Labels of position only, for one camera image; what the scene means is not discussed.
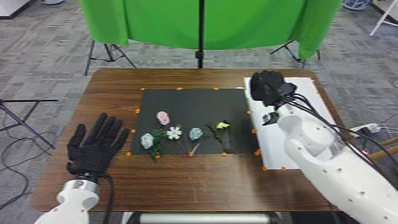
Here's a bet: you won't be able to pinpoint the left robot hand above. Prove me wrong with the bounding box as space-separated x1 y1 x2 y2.
65 112 131 178

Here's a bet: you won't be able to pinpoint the black folding stand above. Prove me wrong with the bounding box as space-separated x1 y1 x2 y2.
0 97 60 150

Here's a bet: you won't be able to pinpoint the dark mat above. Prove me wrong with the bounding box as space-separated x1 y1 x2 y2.
129 87 261 156

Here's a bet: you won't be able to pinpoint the white sheet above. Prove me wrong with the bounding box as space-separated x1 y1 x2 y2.
243 76 344 172

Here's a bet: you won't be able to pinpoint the white power strip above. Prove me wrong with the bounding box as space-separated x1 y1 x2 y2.
349 122 387 136

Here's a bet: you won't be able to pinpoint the pale blue flower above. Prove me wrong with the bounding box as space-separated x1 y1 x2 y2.
186 127 206 158
138 132 156 151

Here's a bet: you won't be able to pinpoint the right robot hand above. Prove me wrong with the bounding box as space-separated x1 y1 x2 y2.
246 69 287 102

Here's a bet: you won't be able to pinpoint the green sprig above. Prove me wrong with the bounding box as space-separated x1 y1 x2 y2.
149 127 168 164

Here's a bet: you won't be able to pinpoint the white flower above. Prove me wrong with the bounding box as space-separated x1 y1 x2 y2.
163 124 191 154

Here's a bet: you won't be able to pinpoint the yellow flower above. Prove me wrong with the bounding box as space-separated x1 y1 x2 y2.
204 120 234 152

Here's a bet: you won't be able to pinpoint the black backdrop stand pole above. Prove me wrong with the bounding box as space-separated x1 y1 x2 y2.
193 0 207 70

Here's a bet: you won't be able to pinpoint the black tripod legs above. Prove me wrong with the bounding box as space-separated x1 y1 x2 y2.
268 39 323 70
81 39 138 77

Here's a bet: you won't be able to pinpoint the pale grey bar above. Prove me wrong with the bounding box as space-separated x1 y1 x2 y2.
126 212 275 224

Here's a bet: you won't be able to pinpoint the black cable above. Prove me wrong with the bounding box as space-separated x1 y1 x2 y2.
95 173 117 224
282 93 387 178

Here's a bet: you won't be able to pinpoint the pink flower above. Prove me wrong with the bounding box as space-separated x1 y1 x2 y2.
154 110 172 127

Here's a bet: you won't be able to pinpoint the blue and white vase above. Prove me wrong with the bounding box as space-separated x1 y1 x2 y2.
341 0 376 12

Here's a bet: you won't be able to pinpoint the white stand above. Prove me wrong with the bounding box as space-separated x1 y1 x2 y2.
367 0 398 37

